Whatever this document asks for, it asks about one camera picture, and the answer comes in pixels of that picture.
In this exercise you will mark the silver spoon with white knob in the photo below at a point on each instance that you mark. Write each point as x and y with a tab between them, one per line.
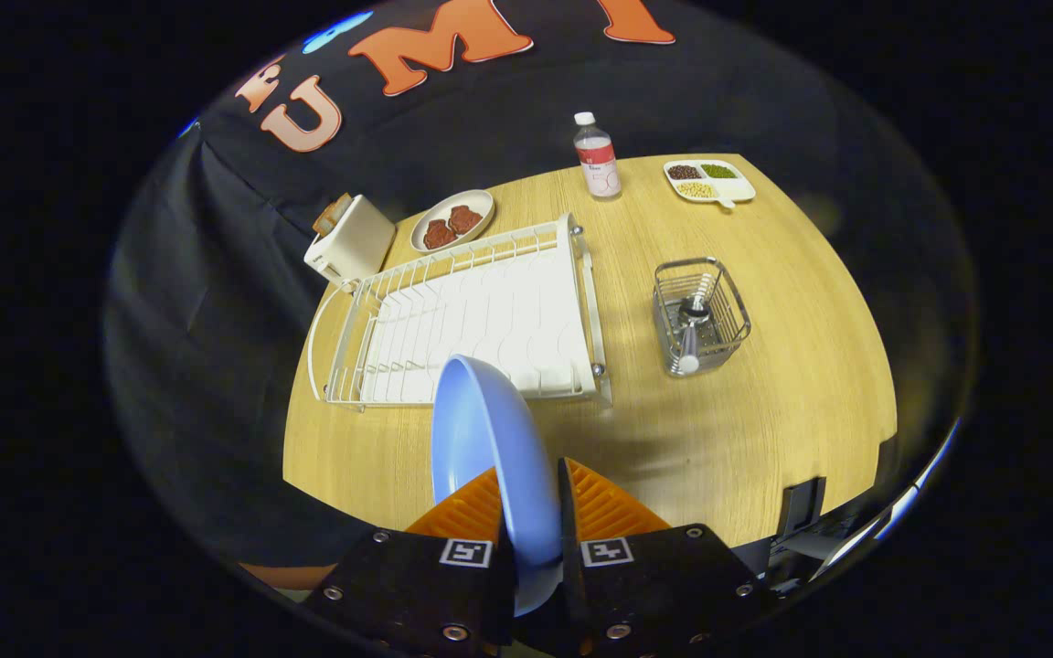
689	352

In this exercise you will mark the blue plate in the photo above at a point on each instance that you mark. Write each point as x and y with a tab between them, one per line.
490	439

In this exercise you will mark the beige round plate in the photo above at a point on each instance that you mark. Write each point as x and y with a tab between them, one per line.
481	203

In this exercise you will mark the toast slice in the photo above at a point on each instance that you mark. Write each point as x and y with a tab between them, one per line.
331	216

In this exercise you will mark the pile of brown beans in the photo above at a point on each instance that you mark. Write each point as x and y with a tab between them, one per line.
684	172

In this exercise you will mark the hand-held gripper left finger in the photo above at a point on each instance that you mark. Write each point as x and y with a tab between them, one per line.
408	585

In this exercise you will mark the clear water bottle red label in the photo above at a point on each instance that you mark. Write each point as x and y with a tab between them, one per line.
598	164

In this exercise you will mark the white divided dish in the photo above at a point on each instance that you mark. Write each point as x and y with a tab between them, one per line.
739	189

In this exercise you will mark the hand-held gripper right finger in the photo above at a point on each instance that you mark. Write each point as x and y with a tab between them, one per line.
568	512

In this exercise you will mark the black table clamp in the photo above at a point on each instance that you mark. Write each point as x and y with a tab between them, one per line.
803	507

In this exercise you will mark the brown meat piece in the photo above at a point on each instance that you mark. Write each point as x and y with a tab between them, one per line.
440	235
464	219

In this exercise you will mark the pile of yellow beans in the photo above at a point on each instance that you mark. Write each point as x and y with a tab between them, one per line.
696	189

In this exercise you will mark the white toaster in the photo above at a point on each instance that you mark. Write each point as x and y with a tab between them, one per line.
357	242

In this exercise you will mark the pile of green beans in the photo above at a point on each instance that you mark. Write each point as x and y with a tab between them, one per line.
719	171

